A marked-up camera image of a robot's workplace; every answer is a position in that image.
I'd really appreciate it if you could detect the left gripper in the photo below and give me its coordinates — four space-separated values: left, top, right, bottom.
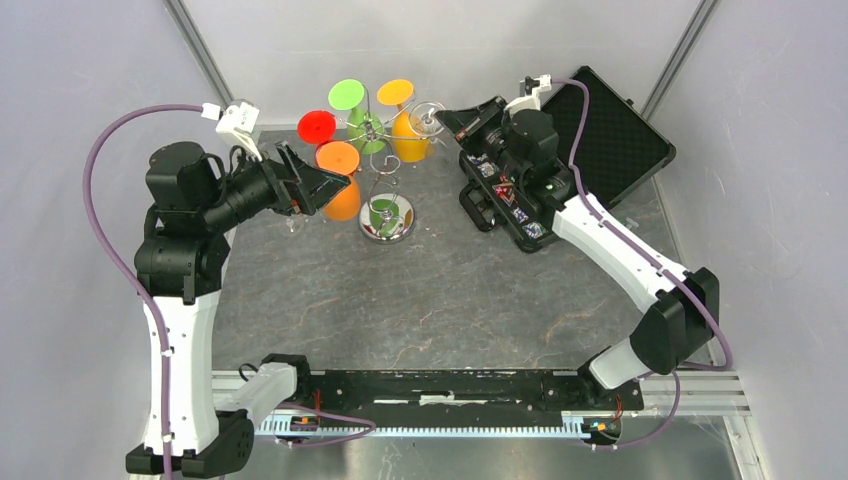
200 139 349 231

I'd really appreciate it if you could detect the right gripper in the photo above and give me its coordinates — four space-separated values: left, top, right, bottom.
437 95 527 186

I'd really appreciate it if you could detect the clear wine glass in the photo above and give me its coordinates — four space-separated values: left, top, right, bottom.
408 101 445 162
281 215 306 237

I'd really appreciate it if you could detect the orange wine glass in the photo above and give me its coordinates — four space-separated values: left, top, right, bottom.
314 140 364 222

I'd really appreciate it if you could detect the clear wine glass front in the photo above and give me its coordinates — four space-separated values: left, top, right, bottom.
281 215 306 237

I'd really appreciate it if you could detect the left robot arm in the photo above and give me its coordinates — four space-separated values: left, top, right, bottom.
126 141 350 479

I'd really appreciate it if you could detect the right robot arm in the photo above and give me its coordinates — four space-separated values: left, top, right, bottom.
434 97 720 408

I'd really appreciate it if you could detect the red wine glass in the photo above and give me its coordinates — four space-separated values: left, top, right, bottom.
296 110 337 146

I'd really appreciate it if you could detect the yellow wine glass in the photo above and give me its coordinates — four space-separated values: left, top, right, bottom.
377 78 428 163

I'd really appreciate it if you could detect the green wine glass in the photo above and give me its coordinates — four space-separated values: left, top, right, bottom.
328 78 386 155

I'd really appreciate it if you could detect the chrome wine glass rack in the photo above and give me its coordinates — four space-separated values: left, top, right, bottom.
356 102 417 244

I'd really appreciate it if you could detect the black poker chip case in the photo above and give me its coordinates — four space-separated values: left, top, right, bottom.
454 66 676 253

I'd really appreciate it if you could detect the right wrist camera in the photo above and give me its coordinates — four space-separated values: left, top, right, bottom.
505 74 552 115

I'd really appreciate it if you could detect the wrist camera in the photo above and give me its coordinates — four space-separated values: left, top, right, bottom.
505 74 552 115
201 100 262 160

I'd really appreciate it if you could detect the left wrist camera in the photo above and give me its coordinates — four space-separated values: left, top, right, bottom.
201 100 262 160

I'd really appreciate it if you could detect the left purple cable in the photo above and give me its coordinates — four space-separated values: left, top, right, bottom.
82 103 223 480

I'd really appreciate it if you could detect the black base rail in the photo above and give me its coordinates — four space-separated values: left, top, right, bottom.
211 367 750 442

